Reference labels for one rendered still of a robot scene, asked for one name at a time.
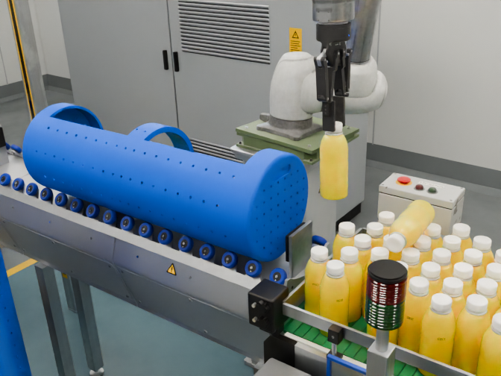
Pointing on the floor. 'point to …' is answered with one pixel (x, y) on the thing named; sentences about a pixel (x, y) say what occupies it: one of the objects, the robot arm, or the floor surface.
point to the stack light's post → (380, 361)
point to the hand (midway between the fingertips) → (333, 114)
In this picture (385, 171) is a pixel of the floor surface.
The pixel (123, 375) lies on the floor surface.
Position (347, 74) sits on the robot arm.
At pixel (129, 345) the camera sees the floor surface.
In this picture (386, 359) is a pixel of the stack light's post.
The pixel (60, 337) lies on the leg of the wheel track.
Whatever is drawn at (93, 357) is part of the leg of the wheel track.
